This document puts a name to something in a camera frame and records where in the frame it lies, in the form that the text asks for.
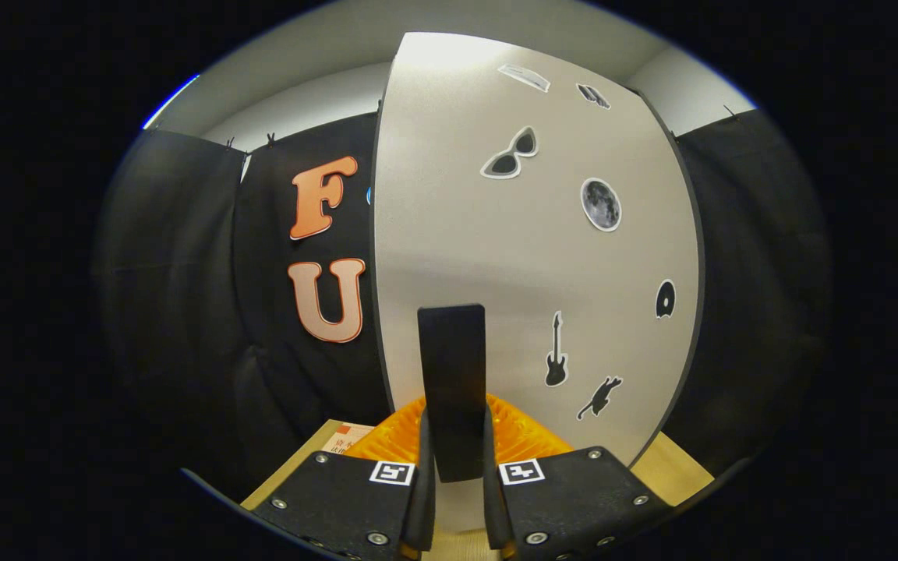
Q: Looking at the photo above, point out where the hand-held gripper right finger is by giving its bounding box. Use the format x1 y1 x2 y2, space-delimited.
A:
482 393 673 561

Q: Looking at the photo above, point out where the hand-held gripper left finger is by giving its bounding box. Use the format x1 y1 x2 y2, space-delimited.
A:
250 396 437 561

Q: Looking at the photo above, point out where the black door handle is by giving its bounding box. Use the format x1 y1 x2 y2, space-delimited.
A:
417 304 488 483

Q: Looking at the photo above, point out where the grey shoe cabinet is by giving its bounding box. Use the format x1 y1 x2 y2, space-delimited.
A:
371 31 707 468

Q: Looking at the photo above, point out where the beige cover book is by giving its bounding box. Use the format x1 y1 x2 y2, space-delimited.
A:
323 421 376 454

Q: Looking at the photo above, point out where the black backdrop cloth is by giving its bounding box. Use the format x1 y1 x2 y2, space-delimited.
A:
94 109 832 499

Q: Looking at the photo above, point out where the ceiling light strip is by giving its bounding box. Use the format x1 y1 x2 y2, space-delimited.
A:
143 74 200 130

